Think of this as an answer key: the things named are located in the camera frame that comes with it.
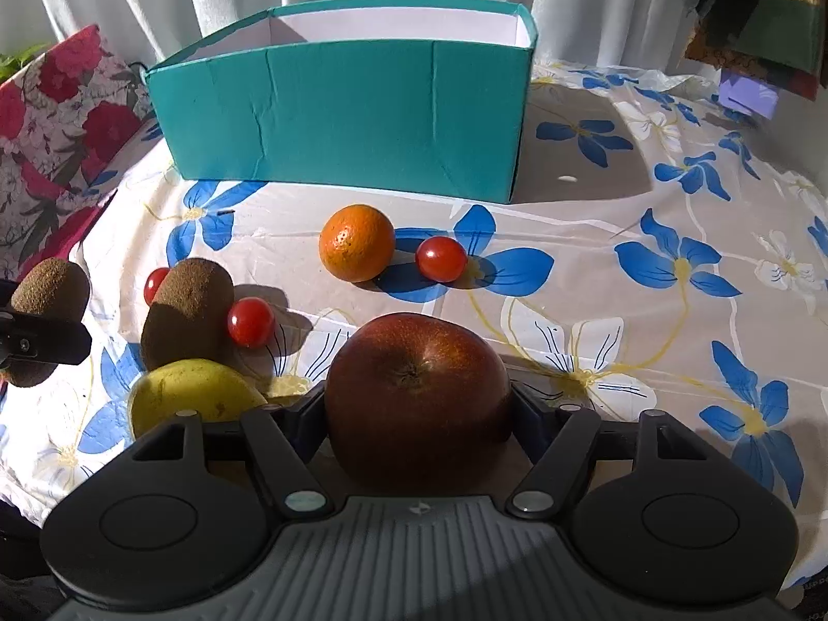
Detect teal cardboard box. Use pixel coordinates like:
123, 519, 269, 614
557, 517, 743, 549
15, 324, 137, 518
146, 0, 538, 203

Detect dark green hanging bag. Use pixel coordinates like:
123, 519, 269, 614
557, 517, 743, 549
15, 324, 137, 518
684, 0, 826, 101

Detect brown kiwi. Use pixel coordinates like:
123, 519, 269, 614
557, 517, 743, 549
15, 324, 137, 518
2, 258, 90, 388
140, 258, 234, 370

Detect red floral gift bag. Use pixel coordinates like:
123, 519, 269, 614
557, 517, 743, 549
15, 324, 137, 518
2, 24, 153, 280

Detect small purple box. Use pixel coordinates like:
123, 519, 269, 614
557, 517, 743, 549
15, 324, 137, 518
718, 70, 779, 119

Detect brown kiwi on table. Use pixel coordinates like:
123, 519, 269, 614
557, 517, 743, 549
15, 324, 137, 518
140, 258, 234, 370

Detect cherry tomato behind kiwi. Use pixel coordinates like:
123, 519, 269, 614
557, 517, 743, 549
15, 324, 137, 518
143, 267, 170, 306

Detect orange mandarin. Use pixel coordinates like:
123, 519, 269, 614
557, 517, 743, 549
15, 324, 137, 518
319, 205, 396, 283

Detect cherry tomato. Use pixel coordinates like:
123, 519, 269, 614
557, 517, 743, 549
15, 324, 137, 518
226, 297, 275, 349
416, 235, 467, 283
143, 267, 170, 306

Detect blue floral tablecloth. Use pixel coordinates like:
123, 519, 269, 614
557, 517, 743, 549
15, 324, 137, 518
2, 65, 826, 583

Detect green plant leaves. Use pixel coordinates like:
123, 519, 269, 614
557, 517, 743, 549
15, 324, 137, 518
0, 43, 48, 83

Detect dark red apple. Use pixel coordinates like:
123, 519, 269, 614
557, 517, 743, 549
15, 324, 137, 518
324, 313, 511, 495

